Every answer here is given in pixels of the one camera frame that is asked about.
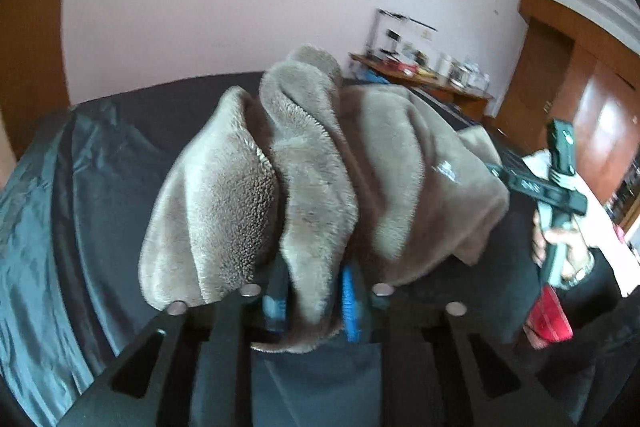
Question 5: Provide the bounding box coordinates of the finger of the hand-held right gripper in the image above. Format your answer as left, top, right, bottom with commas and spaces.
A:
484, 162, 527, 196

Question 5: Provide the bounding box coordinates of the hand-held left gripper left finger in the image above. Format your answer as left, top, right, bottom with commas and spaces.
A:
60, 266, 291, 427

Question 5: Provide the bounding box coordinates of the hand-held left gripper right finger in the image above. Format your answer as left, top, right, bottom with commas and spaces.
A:
341, 263, 576, 427

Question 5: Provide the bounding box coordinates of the brown fleece garment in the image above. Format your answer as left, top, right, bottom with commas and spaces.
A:
139, 44, 511, 353

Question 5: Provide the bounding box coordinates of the person's right forearm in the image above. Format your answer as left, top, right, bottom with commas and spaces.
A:
555, 252, 640, 358

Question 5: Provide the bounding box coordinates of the person's right hand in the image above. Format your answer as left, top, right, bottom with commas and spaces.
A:
531, 208, 596, 284

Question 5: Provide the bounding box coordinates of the silver wristwatch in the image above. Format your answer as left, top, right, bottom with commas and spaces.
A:
562, 254, 597, 292

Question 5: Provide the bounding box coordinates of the wooden desk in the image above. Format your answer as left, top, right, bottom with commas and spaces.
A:
348, 52, 496, 120

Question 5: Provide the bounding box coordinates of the wooden wardrobe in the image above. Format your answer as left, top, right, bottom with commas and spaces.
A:
517, 0, 640, 228

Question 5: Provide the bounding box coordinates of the wooden door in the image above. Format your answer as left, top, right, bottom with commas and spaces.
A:
495, 17, 576, 152

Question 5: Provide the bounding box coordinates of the white plastic container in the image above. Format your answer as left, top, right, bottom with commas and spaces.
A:
467, 64, 489, 90

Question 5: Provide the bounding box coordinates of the red striped blanket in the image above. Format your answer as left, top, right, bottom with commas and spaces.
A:
524, 284, 574, 344

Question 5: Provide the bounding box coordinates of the teal satin cloth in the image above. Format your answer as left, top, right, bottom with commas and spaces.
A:
0, 107, 176, 427

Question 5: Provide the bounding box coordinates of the wooden wall panel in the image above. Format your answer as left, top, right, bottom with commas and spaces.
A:
0, 0, 83, 188

